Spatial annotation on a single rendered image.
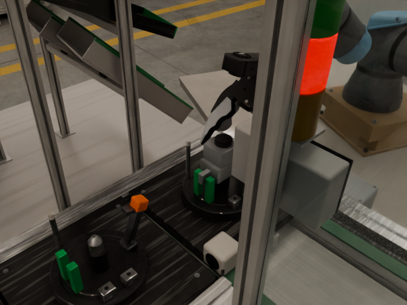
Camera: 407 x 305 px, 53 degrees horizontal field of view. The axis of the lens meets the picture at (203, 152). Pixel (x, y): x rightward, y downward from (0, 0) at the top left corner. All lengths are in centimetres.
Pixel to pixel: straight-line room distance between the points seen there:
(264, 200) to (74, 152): 73
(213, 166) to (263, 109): 33
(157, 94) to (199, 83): 53
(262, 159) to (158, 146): 69
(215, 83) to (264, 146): 99
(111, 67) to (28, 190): 37
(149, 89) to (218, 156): 23
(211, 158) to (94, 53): 27
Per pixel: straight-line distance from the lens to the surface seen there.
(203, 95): 129
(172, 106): 87
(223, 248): 64
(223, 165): 68
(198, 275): 63
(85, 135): 113
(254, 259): 48
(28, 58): 65
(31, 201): 96
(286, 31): 33
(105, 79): 83
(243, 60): 61
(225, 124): 74
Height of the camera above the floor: 148
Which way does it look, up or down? 37 degrees down
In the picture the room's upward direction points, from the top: 2 degrees clockwise
